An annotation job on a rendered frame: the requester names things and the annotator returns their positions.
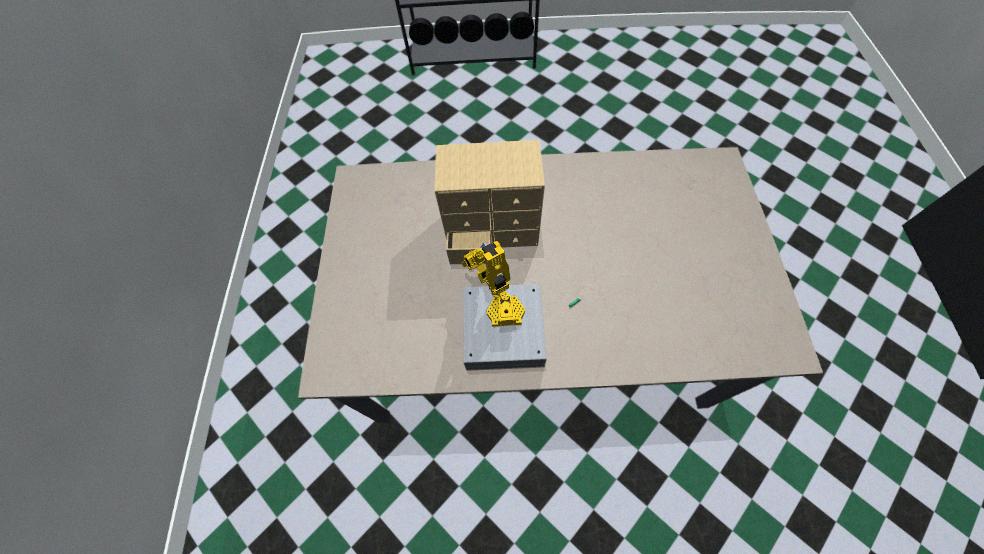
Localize brown wooden chest of drawers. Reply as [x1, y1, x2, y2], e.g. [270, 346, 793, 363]
[435, 140, 545, 246]

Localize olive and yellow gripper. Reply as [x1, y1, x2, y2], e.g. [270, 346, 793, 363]
[462, 249, 486, 284]

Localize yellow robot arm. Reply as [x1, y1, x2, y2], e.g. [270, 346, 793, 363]
[465, 241, 525, 327]

